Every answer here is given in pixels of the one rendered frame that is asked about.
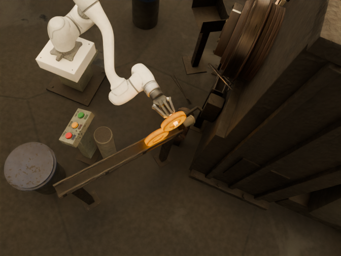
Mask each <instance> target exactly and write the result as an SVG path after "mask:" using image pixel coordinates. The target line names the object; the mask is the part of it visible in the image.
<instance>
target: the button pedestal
mask: <svg viewBox="0 0 341 256"><path fill-rule="evenodd" d="M80 112H83V113H84V116H83V117H82V118H79V117H78V114H79V113H80ZM86 114H87V115H88V116H87V118H86V120H85V119H84V117H85V115H86ZM93 118H94V114H93V113H92V112H90V111H86V110H83V109H79V108H78V109H77V111H76V112H75V114H74V116H73V117H72V119H71V121H70V122H69V124H68V125H67V127H66V129H65V130H64V132H63V134H62V135H61V137H60V138H59V141H61V142H62V143H64V144H67V145H69V146H72V147H75V148H76V147H78V148H79V150H80V151H79V153H78V155H77V156H76V159H78V160H80V161H82V162H84V163H87V164H89V165H93V164H95V162H96V161H97V159H98V157H99V155H100V150H99V148H98V146H97V143H96V142H94V141H93V139H92V137H91V135H90V133H89V131H88V127H89V125H90V123H91V122H92V120H93ZM74 122H77V123H78V126H77V127H76V128H72V124H73V123H74ZM81 124H82V126H81V128H80V129H79V130H78V127H79V126H80V125H81ZM67 133H72V136H71V137H70V138H69V139H67V138H66V137H65V135H66V134H67ZM74 135H76V136H75V138H74V140H71V139H72V137H73V136H74Z"/></svg>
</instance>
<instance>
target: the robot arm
mask: <svg viewBox="0 0 341 256"><path fill-rule="evenodd" d="M73 1H74V2H75V6H74V7H73V8H72V10H71V11H70V12H69V13H68V14H67V15H66V16H65V17H61V16H56V17H53V18H52V19H50V21H49V22H48V27H47V28H48V35H49V38H50V40H51V42H52V44H53V46H54V47H53V49H52V50H51V51H50V54H51V55H56V56H57V57H56V61H60V60H61V59H62V58H65V59H67V60H69V61H73V60H74V56H75V55H76V53H77V52H78V50H79V48H80V47H81V46H82V42H78V41H76V40H77V38H78V37H79V35H81V34H82V33H84V32H85V31H87V30H88V29H90V28H91V27H92V26H93V25H94V24H96V25H97V26H98V28H99V29H100V31H101V34H102V37H103V46H104V64H105V72H106V76H107V78H108V80H109V82H110V84H111V90H112V91H111V92H110V93H109V100H110V101H111V102H112V103H113V104H114V105H122V104H124V103H126V102H128V101H129V100H131V99H132V98H134V97H135V96H136V95H137V94H138V93H139V92H141V91H144V92H145V93H146V95H147V96H148V97H150V98H151V100H152V101H153V104H154V105H153V106H152V109H153V110H155V111H157V112H158V113H159V114H160V115H161V116H162V117H163V118H168V117H169V116H170V115H172V114H174V113H175V109H174V106H173V104H172V101H171V97H169V98H167V97H166V96H164V94H163V93H162V91H161V90H160V87H159V85H158V84H157V82H156V81H155V79H154V76H153V74H152V73H151V72H150V70H149V69H148V68H147V67H146V66H144V65H143V64H141V63H138V64H136V65H134V66H133V67H132V69H131V74H132V76H131V77H130V78H129V79H128V80H126V79H124V78H120V77H119V76H118V75H117V74H116V72H115V69H114V34H113V30H112V27H111V24H110V22H109V20H108V18H107V16H106V14H105V13H104V11H103V9H102V7H101V5H100V3H99V1H100V0H73ZM166 100H167V101H168V102H169V105H170V107H171V109H170V107H169V106H168V105H167V103H166ZM156 106H158V107H160V108H161V110H162V111H163V112H162V111H161V110H159V109H158V108H157V107H156ZM164 107H165V108H166V109H167V111H168V112H169V114H170V115H169V114H168V112H167V111H166V109H165V108H164Z"/></svg>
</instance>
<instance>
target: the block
mask: <svg viewBox="0 0 341 256"><path fill-rule="evenodd" d="M224 103H225V98H223V97H220V96H218V95H216V94H213V93H211V94H210V96H209V98H208V100H207V102H206V104H205V105H204V107H203V109H202V112H201V114H200V118H202V119H204V120H206V121H209V122H214V120H215V119H216V118H217V116H218V114H219V112H220V111H221V109H222V108H223V105H224Z"/></svg>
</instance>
